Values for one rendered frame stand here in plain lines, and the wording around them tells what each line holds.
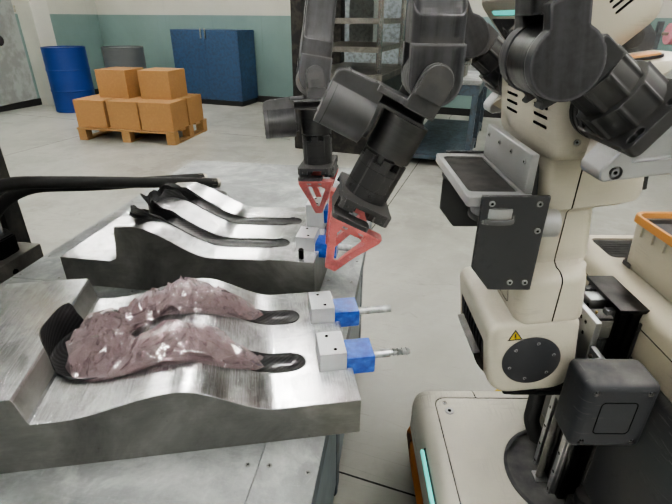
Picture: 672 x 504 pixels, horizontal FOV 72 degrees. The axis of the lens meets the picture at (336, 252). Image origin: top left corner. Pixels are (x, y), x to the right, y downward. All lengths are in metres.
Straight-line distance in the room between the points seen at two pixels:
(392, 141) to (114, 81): 5.58
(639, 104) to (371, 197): 0.30
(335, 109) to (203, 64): 7.61
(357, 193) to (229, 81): 7.38
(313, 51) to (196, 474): 0.69
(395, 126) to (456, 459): 0.96
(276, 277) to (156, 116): 4.83
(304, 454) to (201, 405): 0.14
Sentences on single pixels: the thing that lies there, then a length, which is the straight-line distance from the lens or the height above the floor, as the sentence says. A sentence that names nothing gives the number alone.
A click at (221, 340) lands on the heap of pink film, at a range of 0.63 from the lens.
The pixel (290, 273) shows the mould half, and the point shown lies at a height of 0.86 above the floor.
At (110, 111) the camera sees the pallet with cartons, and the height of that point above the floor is 0.33.
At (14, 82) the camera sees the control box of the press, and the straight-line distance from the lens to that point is 1.53.
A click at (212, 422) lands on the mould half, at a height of 0.84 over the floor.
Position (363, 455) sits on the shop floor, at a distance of 1.65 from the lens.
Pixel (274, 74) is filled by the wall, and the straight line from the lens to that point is 8.13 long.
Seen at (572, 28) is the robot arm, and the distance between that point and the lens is 0.55.
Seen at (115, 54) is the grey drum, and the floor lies 0.79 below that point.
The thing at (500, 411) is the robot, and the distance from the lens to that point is 1.47.
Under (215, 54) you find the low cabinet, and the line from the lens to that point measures 7.98.
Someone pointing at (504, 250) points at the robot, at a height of 0.96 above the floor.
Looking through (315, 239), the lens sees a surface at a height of 0.91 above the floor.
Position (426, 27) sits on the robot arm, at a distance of 0.53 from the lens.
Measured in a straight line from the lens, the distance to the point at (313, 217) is 0.95.
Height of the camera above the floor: 1.27
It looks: 27 degrees down
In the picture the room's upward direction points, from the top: straight up
